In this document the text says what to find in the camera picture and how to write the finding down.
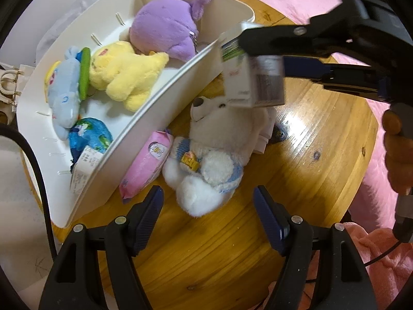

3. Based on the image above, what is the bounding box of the pink fleece clothing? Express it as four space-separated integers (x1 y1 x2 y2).
303 221 413 310

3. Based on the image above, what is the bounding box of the white handbag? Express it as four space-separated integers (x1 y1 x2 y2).
1 64 34 113

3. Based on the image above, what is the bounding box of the pink bed quilt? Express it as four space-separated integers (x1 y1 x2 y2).
261 0 398 232

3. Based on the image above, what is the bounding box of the yellow plush toy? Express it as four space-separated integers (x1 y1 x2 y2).
90 41 169 113

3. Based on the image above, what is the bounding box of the blue rainbow pony plush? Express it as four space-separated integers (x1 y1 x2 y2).
45 46 91 141

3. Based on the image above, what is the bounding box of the grey cloth-covered object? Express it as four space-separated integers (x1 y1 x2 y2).
35 0 98 65

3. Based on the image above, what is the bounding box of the white plastic storage tray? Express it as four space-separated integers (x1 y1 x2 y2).
16 0 256 228

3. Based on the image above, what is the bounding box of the pink tissue pack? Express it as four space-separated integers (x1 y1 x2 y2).
119 130 174 202

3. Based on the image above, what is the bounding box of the white tissue packet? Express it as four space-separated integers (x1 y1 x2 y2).
253 107 276 155

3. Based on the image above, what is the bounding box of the person's right hand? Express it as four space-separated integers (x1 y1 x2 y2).
382 110 413 195

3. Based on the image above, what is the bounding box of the blue patterned ball pouch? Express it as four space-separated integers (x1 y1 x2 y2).
69 118 113 171

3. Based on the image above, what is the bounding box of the white floral curtain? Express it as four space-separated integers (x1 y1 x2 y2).
0 137 52 309

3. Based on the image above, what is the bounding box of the black cable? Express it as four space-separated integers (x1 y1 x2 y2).
0 124 58 260

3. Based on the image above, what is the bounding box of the white bear plush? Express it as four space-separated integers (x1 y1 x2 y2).
162 97 269 218

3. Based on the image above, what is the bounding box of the purple plush toy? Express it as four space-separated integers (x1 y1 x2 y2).
129 0 212 62

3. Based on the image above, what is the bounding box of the white green medicine box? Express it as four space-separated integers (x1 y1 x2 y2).
219 21 285 108

